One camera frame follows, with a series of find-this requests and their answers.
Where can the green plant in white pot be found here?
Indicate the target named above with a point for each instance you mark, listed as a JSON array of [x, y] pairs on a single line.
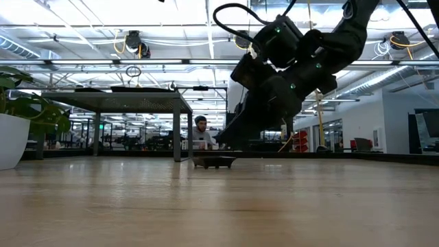
[[13, 140]]

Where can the black aluminium table frame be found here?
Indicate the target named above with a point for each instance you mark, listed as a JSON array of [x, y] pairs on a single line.
[[137, 153]]

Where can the background black rig frame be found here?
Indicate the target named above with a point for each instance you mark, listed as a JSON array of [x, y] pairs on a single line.
[[200, 88]]

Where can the dark wall display panel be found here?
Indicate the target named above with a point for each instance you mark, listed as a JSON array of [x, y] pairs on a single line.
[[430, 127]]

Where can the grey mesh chair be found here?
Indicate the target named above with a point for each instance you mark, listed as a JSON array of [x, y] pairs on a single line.
[[363, 144]]

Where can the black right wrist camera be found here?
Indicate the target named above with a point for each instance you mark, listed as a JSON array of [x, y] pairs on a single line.
[[283, 41]]

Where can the white building column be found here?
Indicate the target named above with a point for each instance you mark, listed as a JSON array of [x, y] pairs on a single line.
[[232, 99]]

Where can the person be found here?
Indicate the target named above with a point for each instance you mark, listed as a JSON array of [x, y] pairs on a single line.
[[202, 133]]

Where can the red storage bins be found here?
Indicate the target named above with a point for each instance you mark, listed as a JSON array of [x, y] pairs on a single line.
[[301, 140]]

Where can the small round hanging reel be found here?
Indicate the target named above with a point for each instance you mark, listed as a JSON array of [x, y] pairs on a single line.
[[172, 86]]

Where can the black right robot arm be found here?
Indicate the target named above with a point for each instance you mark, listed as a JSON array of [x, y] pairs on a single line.
[[346, 37]]

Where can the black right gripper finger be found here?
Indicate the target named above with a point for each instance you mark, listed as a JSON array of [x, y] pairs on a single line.
[[257, 123]]

